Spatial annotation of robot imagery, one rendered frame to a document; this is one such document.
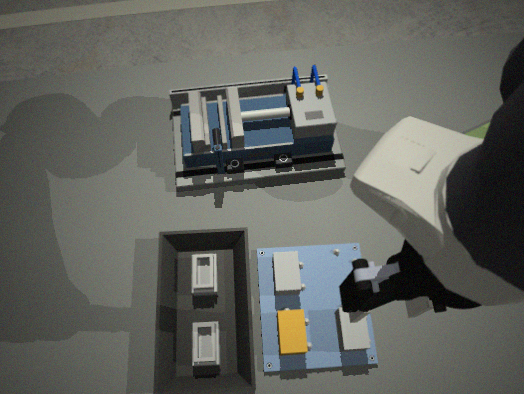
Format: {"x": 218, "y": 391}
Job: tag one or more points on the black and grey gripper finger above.
{"x": 421, "y": 305}
{"x": 368, "y": 281}

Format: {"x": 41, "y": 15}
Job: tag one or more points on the grey narrow flat bar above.
{"x": 206, "y": 124}

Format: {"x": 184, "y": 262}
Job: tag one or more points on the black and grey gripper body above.
{"x": 414, "y": 272}

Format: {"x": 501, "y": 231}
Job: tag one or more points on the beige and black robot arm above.
{"x": 458, "y": 205}

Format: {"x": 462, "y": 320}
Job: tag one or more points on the yellow rectangular block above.
{"x": 291, "y": 332}

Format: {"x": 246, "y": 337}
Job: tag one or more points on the grey metal parallel bar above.
{"x": 222, "y": 122}

